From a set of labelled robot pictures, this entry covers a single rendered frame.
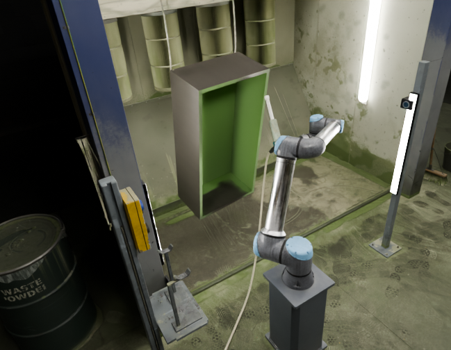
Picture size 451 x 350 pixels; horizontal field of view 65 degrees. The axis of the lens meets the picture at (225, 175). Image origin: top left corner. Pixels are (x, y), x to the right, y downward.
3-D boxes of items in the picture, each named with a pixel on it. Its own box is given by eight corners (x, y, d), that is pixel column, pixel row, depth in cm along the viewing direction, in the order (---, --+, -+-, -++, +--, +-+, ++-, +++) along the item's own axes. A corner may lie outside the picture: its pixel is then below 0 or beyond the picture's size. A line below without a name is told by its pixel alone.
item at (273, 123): (277, 166, 262) (288, 160, 240) (272, 167, 261) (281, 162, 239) (262, 104, 267) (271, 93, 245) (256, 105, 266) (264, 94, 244)
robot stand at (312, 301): (327, 346, 241) (335, 282, 208) (292, 371, 228) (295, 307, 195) (297, 315, 264) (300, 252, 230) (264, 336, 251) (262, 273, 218)
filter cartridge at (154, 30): (187, 101, 347) (174, 8, 302) (151, 103, 349) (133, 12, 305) (192, 88, 378) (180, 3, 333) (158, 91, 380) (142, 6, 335)
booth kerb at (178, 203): (124, 232, 356) (121, 222, 350) (123, 231, 358) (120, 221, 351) (321, 151, 466) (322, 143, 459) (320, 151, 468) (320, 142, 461)
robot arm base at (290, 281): (321, 280, 210) (322, 269, 204) (296, 295, 202) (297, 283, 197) (299, 261, 224) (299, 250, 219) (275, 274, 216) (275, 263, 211)
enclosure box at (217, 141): (178, 196, 317) (169, 69, 239) (230, 171, 346) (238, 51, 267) (199, 220, 297) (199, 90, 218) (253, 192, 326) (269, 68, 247)
